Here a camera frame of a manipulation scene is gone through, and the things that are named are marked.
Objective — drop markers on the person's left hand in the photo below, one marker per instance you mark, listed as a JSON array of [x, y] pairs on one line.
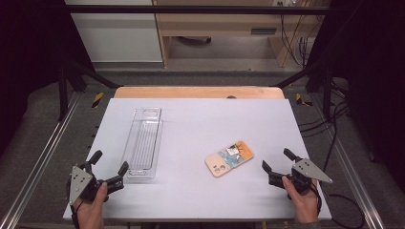
[[90, 213]]

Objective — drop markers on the black horizontal frame bar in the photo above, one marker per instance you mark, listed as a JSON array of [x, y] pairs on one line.
[[191, 9]]

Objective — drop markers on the dark curtain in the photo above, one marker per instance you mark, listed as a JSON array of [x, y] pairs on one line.
[[28, 63], [375, 79]]

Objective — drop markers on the cream printed phone case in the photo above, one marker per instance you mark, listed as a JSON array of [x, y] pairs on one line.
[[229, 159]]

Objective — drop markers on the aluminium rail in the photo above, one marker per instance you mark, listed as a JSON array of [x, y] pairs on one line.
[[47, 146], [350, 171]]

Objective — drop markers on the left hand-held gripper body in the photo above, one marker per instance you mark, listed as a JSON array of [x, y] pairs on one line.
[[79, 183]]

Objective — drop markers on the black diagonal frame strut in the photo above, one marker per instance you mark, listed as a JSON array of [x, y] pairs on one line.
[[92, 74], [299, 76]]

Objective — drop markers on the person's right hand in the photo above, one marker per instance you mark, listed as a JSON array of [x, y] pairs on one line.
[[304, 205]]

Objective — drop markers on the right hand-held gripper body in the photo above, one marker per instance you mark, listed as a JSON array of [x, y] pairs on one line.
[[307, 170]]

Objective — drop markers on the beige wooden cabinet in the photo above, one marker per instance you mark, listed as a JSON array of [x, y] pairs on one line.
[[223, 22]]

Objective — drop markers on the clear plastic tray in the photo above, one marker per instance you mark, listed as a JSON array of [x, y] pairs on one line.
[[143, 143]]

